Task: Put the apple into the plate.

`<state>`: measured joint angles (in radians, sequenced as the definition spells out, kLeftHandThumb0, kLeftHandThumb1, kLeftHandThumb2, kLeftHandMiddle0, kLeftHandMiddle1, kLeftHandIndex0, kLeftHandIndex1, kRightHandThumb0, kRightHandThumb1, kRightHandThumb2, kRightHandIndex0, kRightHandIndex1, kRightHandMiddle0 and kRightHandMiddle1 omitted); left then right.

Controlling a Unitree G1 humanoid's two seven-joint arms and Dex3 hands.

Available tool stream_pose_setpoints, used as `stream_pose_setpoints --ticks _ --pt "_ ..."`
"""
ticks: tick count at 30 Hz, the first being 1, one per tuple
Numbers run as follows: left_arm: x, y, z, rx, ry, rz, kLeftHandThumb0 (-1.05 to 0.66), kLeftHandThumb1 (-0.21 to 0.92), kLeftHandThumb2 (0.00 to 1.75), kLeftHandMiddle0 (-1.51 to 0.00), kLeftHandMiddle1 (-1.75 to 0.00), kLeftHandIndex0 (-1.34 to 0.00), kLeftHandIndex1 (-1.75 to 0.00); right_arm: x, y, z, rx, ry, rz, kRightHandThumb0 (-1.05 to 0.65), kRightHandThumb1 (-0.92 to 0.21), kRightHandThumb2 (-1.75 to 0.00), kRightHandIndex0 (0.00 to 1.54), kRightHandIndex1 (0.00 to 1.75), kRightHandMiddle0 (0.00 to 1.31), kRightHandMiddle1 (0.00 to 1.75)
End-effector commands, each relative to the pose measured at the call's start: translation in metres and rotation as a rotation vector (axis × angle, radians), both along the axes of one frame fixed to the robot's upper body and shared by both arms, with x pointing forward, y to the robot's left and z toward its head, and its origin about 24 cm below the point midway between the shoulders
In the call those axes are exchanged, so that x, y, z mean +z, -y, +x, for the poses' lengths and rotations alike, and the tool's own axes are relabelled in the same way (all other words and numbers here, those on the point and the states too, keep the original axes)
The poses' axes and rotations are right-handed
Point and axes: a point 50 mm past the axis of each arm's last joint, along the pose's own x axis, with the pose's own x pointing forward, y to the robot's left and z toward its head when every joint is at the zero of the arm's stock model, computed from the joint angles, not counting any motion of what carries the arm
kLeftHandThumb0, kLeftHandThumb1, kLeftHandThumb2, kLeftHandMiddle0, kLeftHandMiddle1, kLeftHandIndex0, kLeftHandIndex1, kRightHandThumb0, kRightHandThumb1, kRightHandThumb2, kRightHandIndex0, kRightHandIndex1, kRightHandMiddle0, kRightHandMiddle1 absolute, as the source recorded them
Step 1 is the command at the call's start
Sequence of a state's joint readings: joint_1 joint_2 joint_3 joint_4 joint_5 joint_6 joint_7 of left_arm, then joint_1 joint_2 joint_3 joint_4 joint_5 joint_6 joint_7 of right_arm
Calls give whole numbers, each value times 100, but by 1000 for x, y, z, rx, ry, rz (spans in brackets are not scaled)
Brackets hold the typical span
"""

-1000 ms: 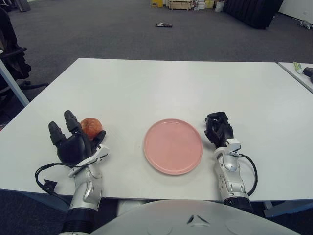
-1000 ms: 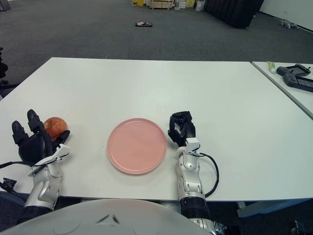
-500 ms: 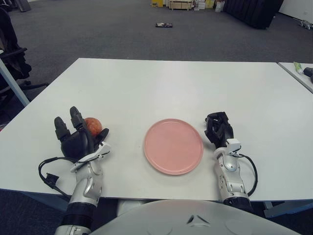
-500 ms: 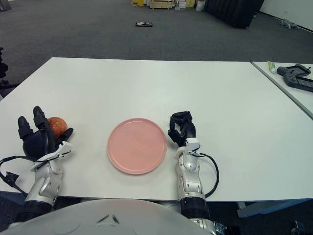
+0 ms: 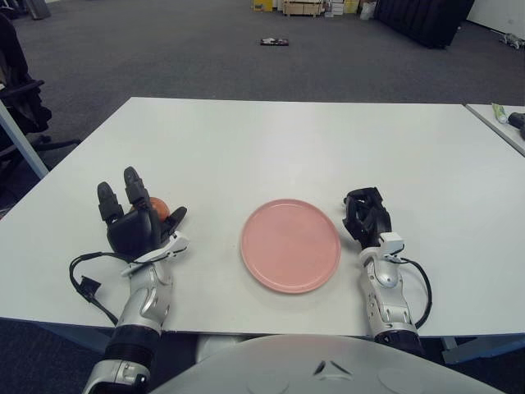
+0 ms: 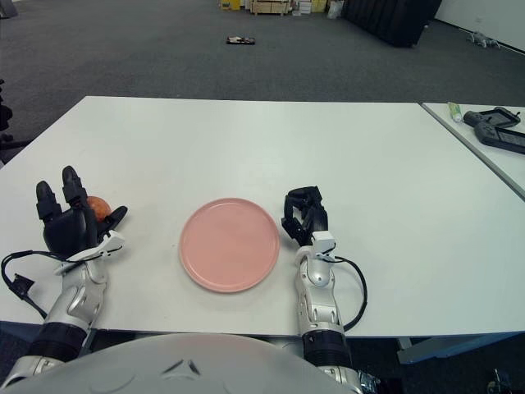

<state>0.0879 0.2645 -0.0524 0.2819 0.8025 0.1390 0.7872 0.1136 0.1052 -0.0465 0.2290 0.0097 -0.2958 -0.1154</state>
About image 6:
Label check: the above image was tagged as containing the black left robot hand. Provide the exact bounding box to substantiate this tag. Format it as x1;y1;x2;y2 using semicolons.
35;165;129;258

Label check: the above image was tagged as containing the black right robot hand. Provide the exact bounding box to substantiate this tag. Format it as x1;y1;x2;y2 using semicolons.
281;186;331;247

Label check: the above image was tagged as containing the red apple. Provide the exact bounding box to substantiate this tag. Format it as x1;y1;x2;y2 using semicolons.
86;196;112;225

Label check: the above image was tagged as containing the pink round plate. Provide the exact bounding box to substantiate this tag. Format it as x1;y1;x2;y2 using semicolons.
179;197;281;294

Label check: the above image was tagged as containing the black office chair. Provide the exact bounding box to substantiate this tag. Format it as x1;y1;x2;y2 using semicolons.
0;77;30;165

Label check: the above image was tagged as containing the silver robot torso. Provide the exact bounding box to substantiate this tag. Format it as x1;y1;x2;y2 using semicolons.
3;332;358;394

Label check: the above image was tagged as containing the black handheld controller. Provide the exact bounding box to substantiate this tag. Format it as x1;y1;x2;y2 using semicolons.
463;106;524;129
473;125;525;156

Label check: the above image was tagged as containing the black partition curtain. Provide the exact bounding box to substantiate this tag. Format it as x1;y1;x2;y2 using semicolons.
342;0;444;48

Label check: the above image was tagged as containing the wooden crate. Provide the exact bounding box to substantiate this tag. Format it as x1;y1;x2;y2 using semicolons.
250;0;290;17

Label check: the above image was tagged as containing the grey robot dog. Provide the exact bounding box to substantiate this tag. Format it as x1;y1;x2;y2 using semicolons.
467;30;500;48

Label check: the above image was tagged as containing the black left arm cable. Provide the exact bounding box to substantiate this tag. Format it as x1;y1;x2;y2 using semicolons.
0;250;66;321

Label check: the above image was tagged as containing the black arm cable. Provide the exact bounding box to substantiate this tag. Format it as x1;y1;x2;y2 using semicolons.
334;254;368;332
0;250;66;321

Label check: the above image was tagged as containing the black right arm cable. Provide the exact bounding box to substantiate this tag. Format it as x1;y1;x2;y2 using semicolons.
334;254;368;332

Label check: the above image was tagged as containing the grey-blue table frame beam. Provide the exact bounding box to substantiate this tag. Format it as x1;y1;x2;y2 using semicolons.
396;331;525;365

